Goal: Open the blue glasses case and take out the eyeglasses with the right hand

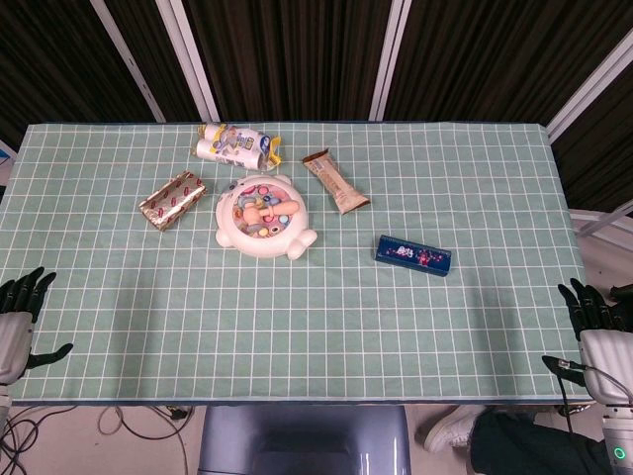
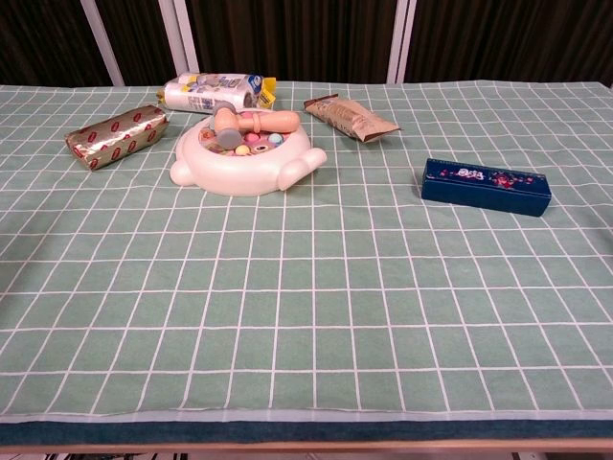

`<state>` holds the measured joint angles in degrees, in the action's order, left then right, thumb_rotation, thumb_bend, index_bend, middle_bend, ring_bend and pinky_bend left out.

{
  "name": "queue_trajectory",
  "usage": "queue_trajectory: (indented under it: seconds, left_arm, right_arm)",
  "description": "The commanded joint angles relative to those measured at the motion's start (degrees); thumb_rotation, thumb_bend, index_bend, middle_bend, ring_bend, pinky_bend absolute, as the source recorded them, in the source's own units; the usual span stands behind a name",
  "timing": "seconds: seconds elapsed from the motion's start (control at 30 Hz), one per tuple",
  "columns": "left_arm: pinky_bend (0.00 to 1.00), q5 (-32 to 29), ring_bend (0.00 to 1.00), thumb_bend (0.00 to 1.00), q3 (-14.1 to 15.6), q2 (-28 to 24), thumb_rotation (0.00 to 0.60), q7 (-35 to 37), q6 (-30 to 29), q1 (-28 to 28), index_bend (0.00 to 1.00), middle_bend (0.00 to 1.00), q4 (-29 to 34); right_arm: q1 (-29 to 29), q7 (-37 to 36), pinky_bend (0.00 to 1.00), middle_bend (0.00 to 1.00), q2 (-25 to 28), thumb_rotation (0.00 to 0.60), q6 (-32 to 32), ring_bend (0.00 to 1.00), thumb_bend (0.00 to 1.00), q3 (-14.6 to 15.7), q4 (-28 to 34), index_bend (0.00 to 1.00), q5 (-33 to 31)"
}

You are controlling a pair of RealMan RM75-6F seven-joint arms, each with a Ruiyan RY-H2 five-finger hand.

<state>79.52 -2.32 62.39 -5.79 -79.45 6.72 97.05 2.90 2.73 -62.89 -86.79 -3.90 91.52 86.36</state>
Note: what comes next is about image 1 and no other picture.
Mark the dark trouser leg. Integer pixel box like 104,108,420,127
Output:
469,408,614,475

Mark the white low frame bar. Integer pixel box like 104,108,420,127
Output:
568,206,633,239

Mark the green white checked tablecloth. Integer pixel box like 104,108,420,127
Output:
0,122,619,405

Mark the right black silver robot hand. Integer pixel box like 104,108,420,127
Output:
542,277,633,408

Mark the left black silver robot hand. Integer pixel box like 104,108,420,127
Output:
0,266,74,386

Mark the white aluminium frame post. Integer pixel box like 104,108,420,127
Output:
154,0,222,124
368,0,412,123
546,42,633,144
88,0,167,123

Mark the gold foil snack pack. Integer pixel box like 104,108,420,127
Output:
137,170,209,233

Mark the white sneaker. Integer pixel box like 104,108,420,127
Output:
422,405,489,454

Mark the white blue box corner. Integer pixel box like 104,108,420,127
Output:
0,139,19,172

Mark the pink toy hammer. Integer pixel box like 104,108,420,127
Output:
242,200,302,227

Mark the brown snack bar wrapper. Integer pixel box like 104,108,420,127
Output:
302,150,372,216

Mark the black right hand cable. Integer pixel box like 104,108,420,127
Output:
553,358,633,436

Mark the white animal-shaped toy game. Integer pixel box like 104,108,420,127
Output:
214,172,318,262

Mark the black floor cable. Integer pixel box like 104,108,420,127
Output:
0,405,78,475

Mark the grey floor cable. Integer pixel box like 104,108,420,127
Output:
97,405,192,442

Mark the blue glasses case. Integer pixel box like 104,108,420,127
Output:
374,234,453,277

